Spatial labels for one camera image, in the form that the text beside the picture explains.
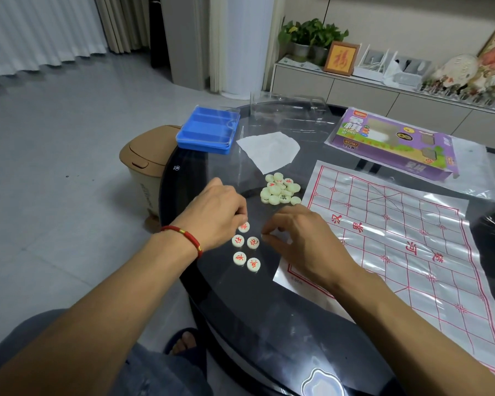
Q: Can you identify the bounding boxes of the person's left hand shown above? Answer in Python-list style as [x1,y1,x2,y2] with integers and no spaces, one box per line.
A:
[171,177,249,254]

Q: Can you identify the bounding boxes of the person's right hand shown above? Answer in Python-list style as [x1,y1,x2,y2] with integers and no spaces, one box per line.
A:
[261,205,358,290]

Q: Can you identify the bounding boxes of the person's left forearm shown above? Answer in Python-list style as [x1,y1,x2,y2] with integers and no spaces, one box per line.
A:
[0,226,199,396]

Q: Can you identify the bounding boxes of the person's right forearm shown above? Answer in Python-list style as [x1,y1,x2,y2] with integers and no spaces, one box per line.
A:
[333,271,495,396]

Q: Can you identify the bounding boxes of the pile of white game discs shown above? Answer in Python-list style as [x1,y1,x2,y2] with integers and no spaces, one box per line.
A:
[260,172,302,206]

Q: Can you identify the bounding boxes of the white paper sheet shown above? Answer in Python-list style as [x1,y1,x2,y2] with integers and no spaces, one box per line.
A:
[236,131,301,175]

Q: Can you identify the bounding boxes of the blue plastic tray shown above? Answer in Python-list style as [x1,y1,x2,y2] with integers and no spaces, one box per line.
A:
[176,105,241,155]

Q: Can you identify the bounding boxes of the brown lidded trash bin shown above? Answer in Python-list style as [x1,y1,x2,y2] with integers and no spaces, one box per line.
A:
[119,125,182,234]

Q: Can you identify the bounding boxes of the clear plastic lid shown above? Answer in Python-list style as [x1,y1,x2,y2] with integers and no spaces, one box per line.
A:
[249,91,336,134]

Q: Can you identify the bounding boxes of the red-lined plastic chess board sheet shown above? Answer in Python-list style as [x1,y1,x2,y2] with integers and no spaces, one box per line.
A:
[273,160,495,382]

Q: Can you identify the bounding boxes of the blue slipper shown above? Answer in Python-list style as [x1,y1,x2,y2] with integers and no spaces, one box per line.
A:
[163,327,208,369]

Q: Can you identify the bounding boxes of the purple cardboard game box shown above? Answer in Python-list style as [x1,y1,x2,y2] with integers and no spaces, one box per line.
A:
[332,107,460,182]

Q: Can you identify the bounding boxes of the white pleated curtain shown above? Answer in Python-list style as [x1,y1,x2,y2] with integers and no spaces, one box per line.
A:
[209,0,276,100]

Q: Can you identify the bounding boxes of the grey low sideboard cabinet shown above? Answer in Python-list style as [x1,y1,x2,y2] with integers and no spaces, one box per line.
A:
[270,61,495,154]

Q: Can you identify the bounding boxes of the blue denim jeans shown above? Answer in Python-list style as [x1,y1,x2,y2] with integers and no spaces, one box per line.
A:
[0,309,215,396]

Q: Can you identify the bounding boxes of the gold framed red picture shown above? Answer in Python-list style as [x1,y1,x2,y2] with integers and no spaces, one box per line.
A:
[323,41,361,77]

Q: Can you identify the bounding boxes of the green potted plant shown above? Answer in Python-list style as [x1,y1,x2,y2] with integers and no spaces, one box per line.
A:
[277,18,350,65]

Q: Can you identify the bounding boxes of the white router with antennas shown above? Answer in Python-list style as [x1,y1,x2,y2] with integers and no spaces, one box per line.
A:
[352,45,399,82]

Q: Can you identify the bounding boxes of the clear plastic bag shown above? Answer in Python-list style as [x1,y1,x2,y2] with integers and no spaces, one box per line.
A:
[324,114,495,204]

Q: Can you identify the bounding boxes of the white box device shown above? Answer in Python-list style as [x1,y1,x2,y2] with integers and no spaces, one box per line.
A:
[395,57,432,88]

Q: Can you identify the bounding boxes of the beige curtain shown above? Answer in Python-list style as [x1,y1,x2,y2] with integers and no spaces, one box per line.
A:
[93,0,152,54]

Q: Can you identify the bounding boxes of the row of small figurines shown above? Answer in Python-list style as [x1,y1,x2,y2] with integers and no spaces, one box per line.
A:
[420,77,495,107]

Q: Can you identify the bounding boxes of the decorative painted plate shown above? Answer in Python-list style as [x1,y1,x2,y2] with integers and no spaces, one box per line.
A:
[431,53,479,94]

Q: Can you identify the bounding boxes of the white sheer curtain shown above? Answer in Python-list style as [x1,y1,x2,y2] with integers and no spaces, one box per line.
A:
[0,0,108,84]

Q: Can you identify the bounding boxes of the red string bracelet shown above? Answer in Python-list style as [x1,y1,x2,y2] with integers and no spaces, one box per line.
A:
[161,225,204,259]

